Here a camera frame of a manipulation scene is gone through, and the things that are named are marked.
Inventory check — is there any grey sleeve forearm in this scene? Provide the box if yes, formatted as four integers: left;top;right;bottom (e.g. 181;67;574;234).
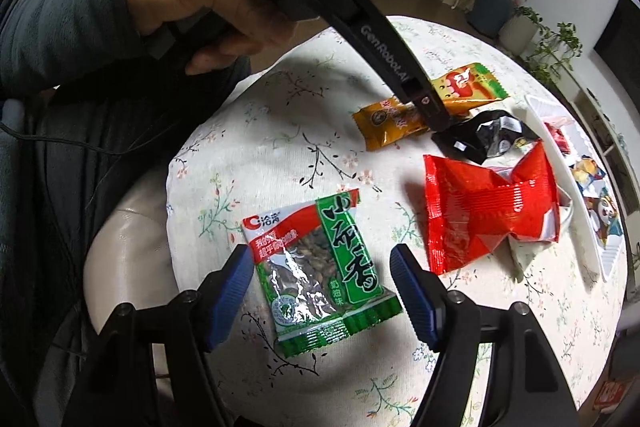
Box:
1;0;160;120

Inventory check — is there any green sunflower seed packet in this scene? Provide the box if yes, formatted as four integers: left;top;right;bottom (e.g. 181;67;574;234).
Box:
242;190;401;358

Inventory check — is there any white tv console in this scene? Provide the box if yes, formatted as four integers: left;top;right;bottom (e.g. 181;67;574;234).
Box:
570;76;639;216

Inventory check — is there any white foam tray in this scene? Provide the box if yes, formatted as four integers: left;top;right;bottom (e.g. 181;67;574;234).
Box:
524;95;625;281

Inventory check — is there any red gift box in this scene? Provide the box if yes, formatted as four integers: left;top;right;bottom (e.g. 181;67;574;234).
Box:
592;378;634;414

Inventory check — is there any person's left hand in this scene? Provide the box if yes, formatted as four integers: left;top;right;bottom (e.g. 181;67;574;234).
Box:
127;0;296;75

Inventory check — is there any left plant white pot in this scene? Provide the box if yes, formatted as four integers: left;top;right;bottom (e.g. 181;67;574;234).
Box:
497;5;584;88

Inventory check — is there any orange brown snack packet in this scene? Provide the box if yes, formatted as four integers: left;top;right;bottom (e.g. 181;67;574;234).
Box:
352;96;430;152

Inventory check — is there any blue panda snack bag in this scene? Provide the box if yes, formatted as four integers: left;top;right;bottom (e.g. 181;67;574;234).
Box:
570;155;623;247

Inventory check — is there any small red white packet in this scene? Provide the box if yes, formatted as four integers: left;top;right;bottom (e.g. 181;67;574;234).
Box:
544;122;570;156

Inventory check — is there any beige chair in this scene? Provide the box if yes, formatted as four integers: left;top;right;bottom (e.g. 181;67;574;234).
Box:
81;163;177;343

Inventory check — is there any yellow green candy packet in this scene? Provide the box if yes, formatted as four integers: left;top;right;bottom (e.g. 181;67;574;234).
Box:
432;63;509;116

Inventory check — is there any black snack packet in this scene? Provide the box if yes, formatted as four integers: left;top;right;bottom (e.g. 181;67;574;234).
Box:
433;109;539;165

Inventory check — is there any wall mounted television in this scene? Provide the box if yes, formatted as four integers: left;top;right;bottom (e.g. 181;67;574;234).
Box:
594;0;640;84

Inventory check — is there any red snack bag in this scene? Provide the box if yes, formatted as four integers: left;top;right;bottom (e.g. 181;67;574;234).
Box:
424;141;560;275

